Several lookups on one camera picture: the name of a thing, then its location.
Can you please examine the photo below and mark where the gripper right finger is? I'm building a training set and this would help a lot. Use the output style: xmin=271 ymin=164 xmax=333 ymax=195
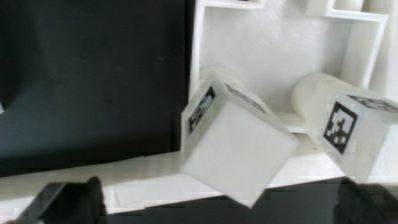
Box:
xmin=333 ymin=178 xmax=398 ymax=224

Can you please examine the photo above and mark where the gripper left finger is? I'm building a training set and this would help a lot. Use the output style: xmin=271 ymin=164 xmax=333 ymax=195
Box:
xmin=14 ymin=177 xmax=106 ymax=224

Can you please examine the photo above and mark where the white chair leg with tag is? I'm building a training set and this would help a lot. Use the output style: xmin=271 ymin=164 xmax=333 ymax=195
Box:
xmin=291 ymin=73 xmax=398 ymax=185

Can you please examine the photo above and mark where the white chair seat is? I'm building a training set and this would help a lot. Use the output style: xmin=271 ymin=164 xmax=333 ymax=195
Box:
xmin=189 ymin=0 xmax=392 ymax=139

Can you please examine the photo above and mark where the white U-shaped obstacle frame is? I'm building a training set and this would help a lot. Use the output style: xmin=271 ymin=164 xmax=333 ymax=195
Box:
xmin=0 ymin=0 xmax=398 ymax=224

